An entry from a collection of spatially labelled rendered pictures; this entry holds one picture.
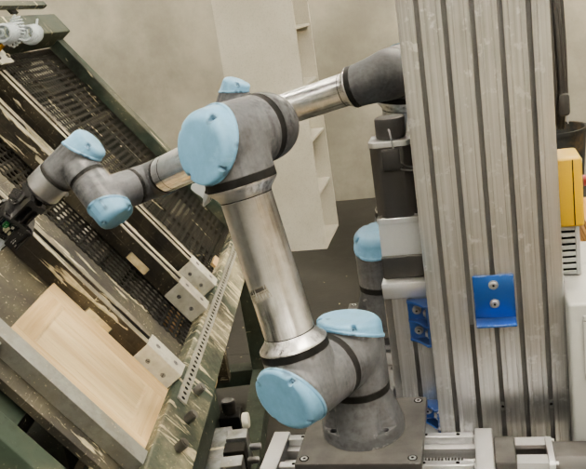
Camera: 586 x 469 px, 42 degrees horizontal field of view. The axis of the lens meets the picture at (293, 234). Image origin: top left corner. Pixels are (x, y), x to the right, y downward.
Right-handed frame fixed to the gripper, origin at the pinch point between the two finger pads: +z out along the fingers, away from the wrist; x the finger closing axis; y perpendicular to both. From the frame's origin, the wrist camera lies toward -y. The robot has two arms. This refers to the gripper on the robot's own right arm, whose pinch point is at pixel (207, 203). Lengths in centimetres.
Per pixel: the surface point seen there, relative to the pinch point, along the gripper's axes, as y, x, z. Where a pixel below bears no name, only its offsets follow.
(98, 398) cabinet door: -1, 55, 33
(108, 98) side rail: 80, -113, 17
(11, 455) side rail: 1, 90, 24
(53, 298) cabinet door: 21.7, 37.7, 23.7
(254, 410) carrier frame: -28, -81, 113
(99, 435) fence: -7, 65, 34
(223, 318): -11, -28, 48
